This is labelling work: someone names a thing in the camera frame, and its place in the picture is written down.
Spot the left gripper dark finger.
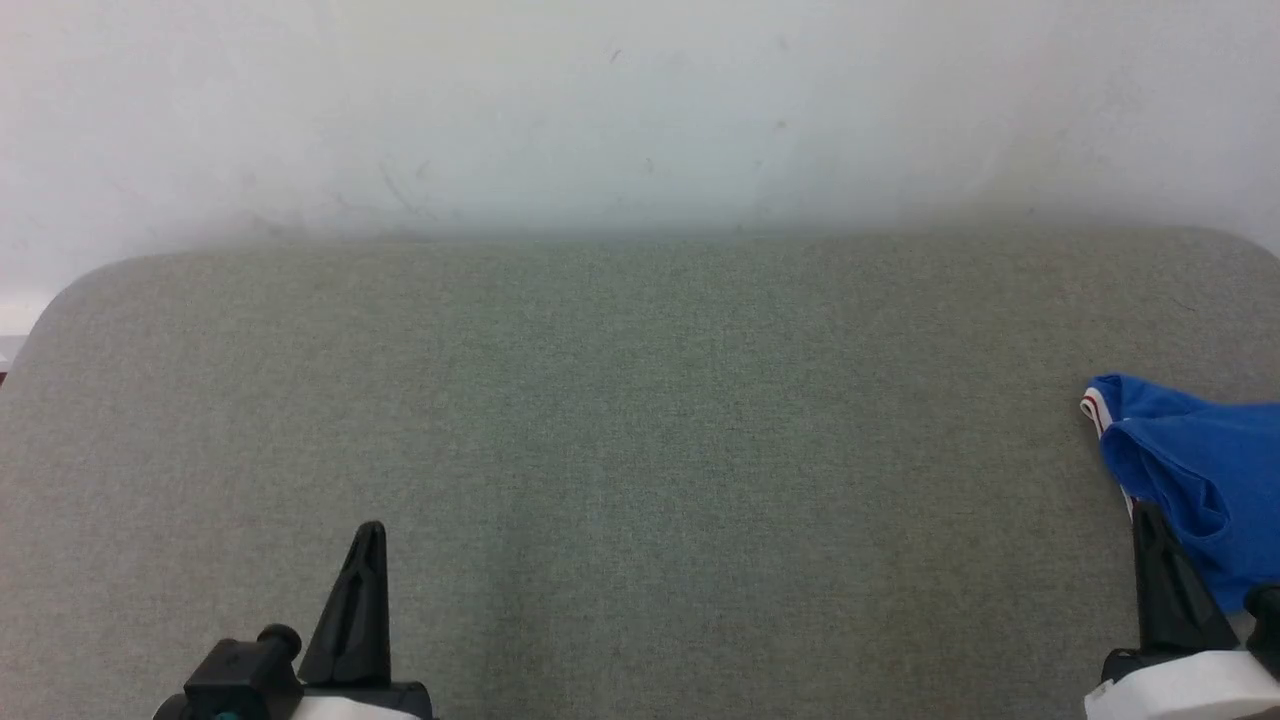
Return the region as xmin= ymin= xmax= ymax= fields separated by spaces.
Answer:
xmin=298 ymin=521 xmax=393 ymax=688

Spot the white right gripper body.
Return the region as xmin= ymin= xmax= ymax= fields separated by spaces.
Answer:
xmin=1085 ymin=647 xmax=1280 ymax=720

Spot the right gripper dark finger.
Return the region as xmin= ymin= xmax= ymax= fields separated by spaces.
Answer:
xmin=1132 ymin=500 xmax=1241 ymax=657
xmin=1245 ymin=585 xmax=1280 ymax=678

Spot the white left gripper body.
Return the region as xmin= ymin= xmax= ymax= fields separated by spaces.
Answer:
xmin=290 ymin=682 xmax=437 ymax=720

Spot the blue white red-striped jersey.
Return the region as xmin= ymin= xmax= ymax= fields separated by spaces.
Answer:
xmin=1080 ymin=373 xmax=1280 ymax=641

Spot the grey fabric sofa seat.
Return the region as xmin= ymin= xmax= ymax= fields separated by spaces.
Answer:
xmin=0 ymin=225 xmax=1280 ymax=720

